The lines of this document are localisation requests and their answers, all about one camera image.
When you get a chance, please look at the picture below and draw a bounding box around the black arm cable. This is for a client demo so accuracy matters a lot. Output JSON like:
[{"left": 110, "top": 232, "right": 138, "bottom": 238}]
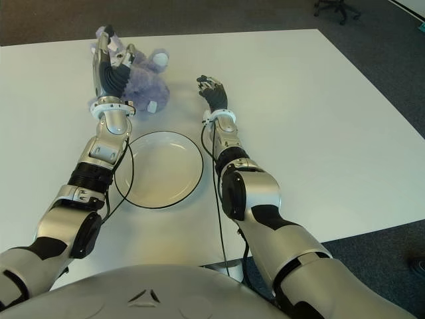
[
  {"left": 201, "top": 123, "right": 230, "bottom": 276},
  {"left": 99, "top": 141, "right": 135, "bottom": 225}
]

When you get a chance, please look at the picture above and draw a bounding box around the white table leg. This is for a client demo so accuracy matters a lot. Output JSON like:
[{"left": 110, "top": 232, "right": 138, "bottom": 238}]
[{"left": 199, "top": 259, "right": 246, "bottom": 284}]

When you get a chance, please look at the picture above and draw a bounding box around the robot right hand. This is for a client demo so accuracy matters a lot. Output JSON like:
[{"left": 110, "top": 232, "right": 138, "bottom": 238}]
[{"left": 195, "top": 74, "right": 229, "bottom": 114}]

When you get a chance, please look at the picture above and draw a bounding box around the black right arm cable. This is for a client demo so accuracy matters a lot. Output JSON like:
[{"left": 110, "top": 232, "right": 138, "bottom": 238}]
[{"left": 201, "top": 123, "right": 230, "bottom": 276}]

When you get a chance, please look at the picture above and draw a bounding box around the silver robot torso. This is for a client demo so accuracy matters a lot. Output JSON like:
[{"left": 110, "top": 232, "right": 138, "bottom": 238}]
[{"left": 0, "top": 264, "right": 286, "bottom": 319}]

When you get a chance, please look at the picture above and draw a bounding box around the black office chair base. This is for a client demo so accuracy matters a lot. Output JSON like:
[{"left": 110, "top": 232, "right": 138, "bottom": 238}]
[{"left": 313, "top": 0, "right": 362, "bottom": 26}]

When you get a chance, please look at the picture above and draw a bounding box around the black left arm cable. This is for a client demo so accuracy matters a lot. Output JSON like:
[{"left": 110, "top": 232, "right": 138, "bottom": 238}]
[{"left": 99, "top": 141, "right": 135, "bottom": 225}]

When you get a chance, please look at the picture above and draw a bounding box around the purple plush bunny doll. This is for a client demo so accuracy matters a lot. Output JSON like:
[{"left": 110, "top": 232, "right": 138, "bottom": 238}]
[{"left": 86, "top": 25, "right": 172, "bottom": 114}]

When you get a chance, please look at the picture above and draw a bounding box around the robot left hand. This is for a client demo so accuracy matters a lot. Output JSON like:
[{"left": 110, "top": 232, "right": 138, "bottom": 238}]
[{"left": 92, "top": 25, "right": 137, "bottom": 101}]

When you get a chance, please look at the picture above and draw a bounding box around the white plate black rim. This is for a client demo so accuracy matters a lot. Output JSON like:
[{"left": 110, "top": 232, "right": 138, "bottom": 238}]
[{"left": 114, "top": 131, "right": 205, "bottom": 209}]

